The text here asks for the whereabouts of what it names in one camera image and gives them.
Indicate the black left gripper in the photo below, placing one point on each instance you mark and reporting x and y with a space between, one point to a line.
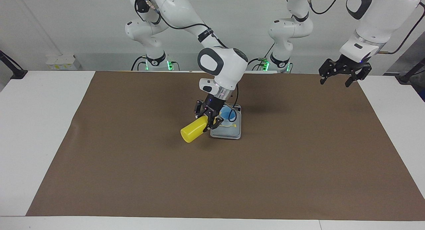
349 64

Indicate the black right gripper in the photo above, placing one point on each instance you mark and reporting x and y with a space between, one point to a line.
212 107

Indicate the light blue plastic cup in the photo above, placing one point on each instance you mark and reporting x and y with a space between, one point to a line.
225 114

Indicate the yellow squeeze bottle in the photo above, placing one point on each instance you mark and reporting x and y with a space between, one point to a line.
192 132

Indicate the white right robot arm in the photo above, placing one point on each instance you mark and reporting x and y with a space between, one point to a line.
225 62

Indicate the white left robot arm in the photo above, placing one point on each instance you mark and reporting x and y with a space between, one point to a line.
378 21

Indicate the silver digital kitchen scale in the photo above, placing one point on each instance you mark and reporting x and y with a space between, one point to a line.
229 133

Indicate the black clamp stand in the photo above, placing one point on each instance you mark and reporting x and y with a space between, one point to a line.
18 74
406 78

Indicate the brown paper table mat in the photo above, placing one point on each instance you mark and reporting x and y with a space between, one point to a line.
212 177

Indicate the white wall socket strip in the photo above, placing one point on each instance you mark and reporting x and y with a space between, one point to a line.
61 62

